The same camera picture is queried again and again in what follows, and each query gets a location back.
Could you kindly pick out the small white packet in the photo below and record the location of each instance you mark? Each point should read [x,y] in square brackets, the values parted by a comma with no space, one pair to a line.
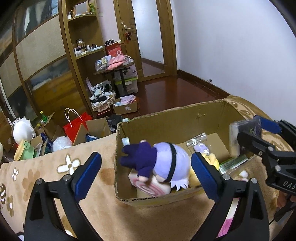
[125,141]

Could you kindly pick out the white pole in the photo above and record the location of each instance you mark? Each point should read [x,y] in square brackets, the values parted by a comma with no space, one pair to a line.
[7,102]

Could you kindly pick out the clear plastic storage box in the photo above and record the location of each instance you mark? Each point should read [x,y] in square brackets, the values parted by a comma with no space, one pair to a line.
[131,85]

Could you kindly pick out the green bottle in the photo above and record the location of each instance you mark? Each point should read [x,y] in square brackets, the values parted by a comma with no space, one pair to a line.
[44,117]

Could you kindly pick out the wooden wardrobe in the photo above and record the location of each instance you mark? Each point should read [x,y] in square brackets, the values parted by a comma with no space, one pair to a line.
[39,46]

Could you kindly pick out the red box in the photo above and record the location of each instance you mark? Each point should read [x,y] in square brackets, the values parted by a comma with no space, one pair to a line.
[113,49]

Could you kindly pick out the small cardboard box with packets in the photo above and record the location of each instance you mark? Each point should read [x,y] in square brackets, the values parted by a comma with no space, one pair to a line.
[127,109]

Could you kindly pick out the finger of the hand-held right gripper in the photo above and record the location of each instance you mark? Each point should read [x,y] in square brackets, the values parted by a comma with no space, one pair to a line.
[268,125]
[252,141]

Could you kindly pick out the white round plush head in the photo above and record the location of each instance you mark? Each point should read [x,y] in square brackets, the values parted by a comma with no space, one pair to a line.
[22,132]

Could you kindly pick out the flat-flapped cardboard box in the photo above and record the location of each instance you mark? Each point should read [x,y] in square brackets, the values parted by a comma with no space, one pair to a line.
[97,129]

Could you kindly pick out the wooden corner shelf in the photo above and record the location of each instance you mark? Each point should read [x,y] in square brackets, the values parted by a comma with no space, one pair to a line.
[87,53]

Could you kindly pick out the dark-labelled tissue pack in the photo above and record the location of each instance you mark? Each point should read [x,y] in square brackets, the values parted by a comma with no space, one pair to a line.
[234,143]

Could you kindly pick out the wooden door with glass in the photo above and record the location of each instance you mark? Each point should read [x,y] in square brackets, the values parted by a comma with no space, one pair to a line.
[129,58]

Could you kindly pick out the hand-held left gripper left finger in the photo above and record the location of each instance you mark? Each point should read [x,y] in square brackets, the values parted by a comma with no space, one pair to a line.
[89,178]

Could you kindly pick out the black and white striped cloth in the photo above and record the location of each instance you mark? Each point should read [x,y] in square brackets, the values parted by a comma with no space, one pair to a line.
[101,88]

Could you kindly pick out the small wooden table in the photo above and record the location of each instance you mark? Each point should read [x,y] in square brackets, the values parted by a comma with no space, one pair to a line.
[111,70]

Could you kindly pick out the black plastic bag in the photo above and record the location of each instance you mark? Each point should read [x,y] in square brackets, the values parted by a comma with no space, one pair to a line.
[114,122]

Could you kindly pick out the pink roll cake plush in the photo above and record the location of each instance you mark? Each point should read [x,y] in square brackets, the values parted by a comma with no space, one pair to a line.
[148,187]

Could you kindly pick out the green tissue pack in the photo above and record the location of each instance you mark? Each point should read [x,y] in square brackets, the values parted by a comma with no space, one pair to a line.
[232,163]

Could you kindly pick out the small purple plush charm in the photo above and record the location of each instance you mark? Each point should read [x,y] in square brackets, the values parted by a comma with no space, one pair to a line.
[201,148]

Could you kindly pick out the cardboard box with bottles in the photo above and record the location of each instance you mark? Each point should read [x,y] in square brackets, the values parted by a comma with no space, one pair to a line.
[52,127]

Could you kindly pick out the lace-trimmed basket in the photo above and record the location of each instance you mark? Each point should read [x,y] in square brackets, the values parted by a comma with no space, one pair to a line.
[101,106]

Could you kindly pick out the person's right hand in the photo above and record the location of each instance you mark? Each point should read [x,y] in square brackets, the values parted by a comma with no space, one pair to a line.
[281,200]

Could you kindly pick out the red paper bag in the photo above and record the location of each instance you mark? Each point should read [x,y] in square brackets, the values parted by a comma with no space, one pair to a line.
[74,129]

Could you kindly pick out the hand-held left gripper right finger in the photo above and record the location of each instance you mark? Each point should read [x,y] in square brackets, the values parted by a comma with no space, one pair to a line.
[203,176]

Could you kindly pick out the large cardboard box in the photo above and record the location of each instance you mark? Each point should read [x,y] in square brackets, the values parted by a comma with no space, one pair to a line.
[150,201]

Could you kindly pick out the purple-haired doll with yellow hat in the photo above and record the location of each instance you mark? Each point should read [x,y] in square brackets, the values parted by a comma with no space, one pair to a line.
[161,157]

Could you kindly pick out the green frog toy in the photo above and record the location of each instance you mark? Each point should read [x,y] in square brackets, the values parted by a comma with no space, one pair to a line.
[26,150]

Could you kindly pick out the clear plastic bag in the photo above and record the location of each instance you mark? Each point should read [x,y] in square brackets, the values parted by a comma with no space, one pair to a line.
[196,138]

